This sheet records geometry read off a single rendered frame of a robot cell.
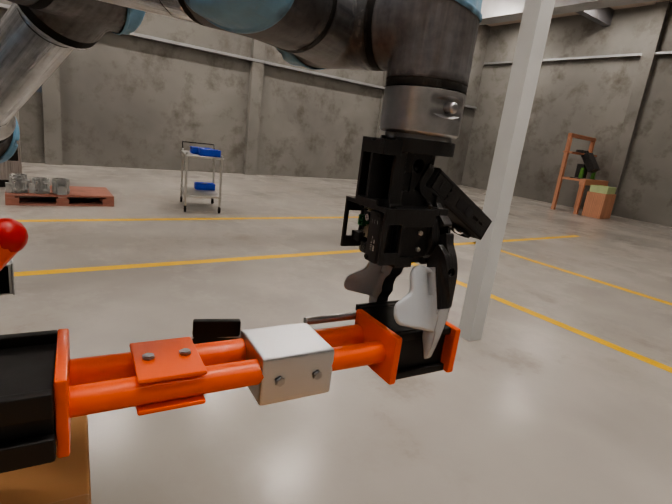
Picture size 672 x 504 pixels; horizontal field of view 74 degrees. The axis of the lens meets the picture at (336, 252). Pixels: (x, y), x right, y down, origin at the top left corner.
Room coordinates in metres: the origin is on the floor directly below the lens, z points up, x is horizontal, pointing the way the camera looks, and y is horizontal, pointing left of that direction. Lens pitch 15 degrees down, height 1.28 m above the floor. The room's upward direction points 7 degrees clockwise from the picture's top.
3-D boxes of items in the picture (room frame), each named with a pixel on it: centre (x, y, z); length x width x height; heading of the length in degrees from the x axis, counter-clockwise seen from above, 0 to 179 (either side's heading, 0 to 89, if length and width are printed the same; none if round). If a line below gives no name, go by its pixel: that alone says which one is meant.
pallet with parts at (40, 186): (5.84, 3.72, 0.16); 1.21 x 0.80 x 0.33; 128
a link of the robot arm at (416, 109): (0.44, -0.07, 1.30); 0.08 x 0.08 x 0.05
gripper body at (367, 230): (0.44, -0.06, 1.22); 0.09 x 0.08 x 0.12; 121
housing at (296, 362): (0.38, 0.03, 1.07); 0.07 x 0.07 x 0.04; 31
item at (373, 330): (0.44, -0.08, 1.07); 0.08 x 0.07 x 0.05; 121
